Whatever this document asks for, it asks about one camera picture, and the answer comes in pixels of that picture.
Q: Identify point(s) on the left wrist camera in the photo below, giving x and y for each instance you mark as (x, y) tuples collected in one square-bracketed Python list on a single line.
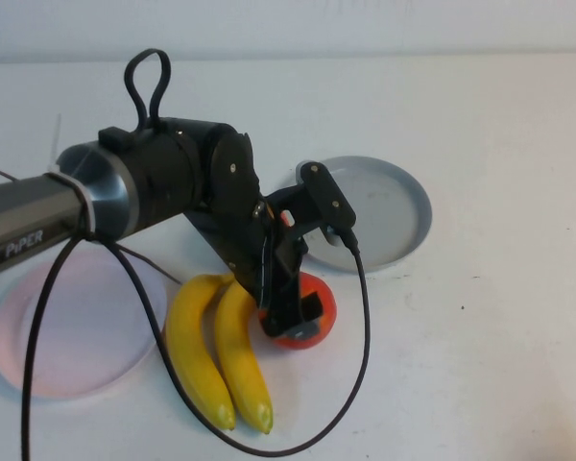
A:
[(324, 192)]

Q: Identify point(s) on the red apple with yellow patch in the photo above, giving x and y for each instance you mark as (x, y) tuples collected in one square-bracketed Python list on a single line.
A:
[(317, 284)]

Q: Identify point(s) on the yellow banana short stem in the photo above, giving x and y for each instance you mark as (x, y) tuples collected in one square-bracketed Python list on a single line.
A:
[(197, 336)]

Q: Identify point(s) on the grey round plate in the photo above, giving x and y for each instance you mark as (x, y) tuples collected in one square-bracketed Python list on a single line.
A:
[(389, 216)]

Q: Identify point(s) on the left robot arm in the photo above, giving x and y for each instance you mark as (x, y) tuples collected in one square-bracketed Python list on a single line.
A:
[(29, 211)]

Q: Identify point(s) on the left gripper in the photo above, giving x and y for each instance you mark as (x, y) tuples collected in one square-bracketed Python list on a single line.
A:
[(225, 240)]

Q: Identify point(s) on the pink round plate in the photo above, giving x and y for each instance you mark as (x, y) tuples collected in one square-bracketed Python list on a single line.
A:
[(86, 336)]

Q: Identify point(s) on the yellow banana long stem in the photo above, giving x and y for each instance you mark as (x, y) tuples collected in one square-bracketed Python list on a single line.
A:
[(242, 365)]

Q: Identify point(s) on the white zip tie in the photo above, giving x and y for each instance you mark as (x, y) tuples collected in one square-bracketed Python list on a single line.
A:
[(89, 211)]

